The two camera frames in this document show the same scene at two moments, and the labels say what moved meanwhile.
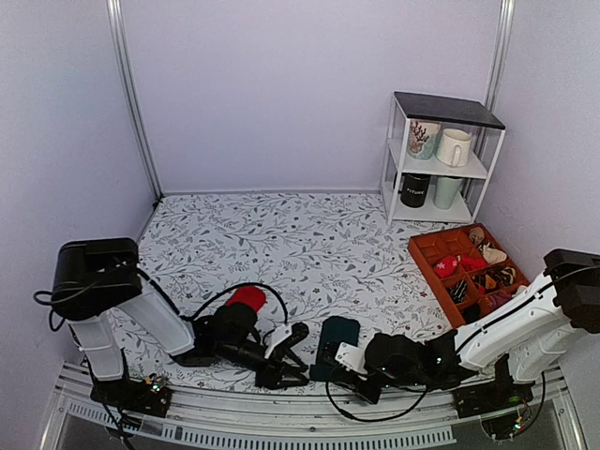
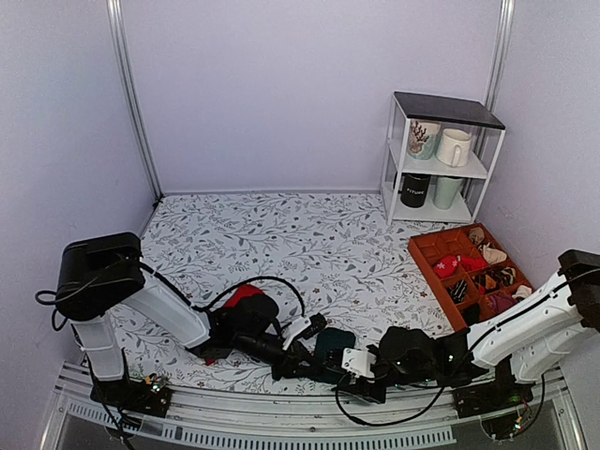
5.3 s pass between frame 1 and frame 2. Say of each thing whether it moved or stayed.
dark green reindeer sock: moved
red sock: stayed
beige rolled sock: stayed
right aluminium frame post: stayed
